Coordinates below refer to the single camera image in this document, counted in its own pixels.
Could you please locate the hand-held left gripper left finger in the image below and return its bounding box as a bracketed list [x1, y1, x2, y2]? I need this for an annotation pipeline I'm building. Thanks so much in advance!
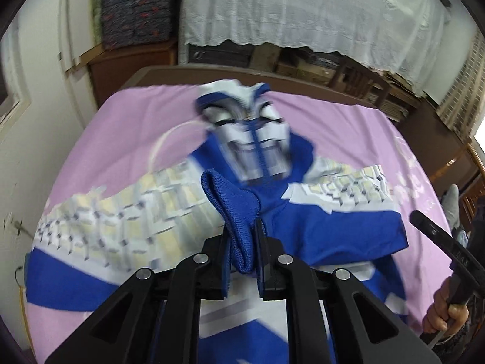
[45, 222, 233, 364]

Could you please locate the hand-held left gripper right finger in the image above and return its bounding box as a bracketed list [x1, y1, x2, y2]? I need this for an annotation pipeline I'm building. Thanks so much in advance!
[255, 218, 442, 364]

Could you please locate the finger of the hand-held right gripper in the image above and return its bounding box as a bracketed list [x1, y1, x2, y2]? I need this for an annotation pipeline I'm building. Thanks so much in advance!
[410, 210, 455, 260]

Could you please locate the blue and white jacket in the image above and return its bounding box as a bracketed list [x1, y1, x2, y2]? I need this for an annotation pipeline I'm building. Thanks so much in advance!
[25, 79, 410, 364]

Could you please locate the person's right hand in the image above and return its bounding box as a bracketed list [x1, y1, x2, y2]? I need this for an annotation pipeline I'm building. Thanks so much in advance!
[421, 282, 470, 340]

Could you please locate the grey cloth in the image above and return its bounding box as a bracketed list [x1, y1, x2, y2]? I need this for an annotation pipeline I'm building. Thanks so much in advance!
[443, 184, 462, 232]

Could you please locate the checkered curtain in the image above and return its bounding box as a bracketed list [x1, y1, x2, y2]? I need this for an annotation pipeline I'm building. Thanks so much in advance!
[436, 26, 485, 143]

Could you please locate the pink bed sheet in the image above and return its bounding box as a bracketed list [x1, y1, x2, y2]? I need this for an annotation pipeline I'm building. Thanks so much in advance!
[23, 83, 455, 353]

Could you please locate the wooden cabinet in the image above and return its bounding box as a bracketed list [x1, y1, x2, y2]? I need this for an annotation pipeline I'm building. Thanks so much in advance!
[87, 38, 179, 107]

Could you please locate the white lace cloth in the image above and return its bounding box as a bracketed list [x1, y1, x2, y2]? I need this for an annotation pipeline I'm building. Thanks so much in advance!
[178, 0, 451, 97]

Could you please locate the white board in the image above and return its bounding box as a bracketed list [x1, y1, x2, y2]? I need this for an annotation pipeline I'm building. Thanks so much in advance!
[57, 0, 105, 72]

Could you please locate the yellow cable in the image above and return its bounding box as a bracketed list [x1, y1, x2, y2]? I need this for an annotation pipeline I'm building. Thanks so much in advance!
[14, 265, 32, 351]

